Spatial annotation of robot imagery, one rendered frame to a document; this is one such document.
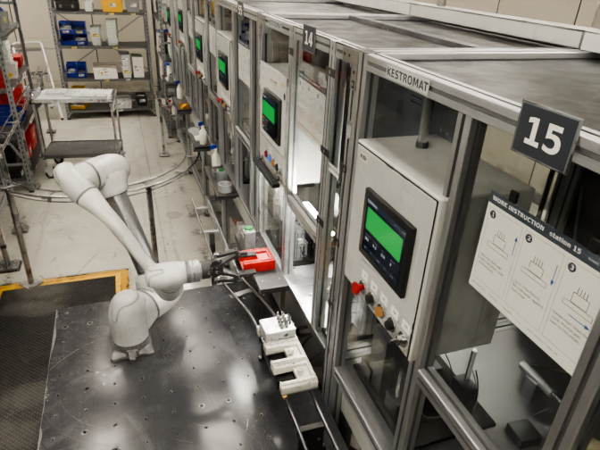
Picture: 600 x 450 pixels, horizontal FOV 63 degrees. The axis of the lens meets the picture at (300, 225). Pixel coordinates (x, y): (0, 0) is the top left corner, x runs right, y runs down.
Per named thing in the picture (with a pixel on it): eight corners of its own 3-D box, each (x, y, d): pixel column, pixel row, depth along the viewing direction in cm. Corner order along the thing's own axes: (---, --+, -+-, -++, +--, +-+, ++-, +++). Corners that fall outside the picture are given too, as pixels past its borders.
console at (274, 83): (254, 154, 251) (254, 60, 230) (306, 150, 260) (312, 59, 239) (278, 186, 216) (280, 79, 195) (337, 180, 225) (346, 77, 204)
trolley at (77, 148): (44, 179, 546) (26, 94, 503) (54, 162, 592) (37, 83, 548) (123, 176, 565) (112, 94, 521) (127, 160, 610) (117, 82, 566)
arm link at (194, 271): (187, 269, 191) (202, 266, 193) (183, 256, 199) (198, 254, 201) (187, 287, 196) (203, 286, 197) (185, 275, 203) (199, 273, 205)
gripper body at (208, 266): (202, 284, 198) (225, 280, 201) (201, 266, 194) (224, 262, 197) (199, 274, 204) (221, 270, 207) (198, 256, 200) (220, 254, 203)
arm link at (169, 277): (184, 254, 195) (183, 266, 206) (143, 260, 190) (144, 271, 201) (187, 280, 191) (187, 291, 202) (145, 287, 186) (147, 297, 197)
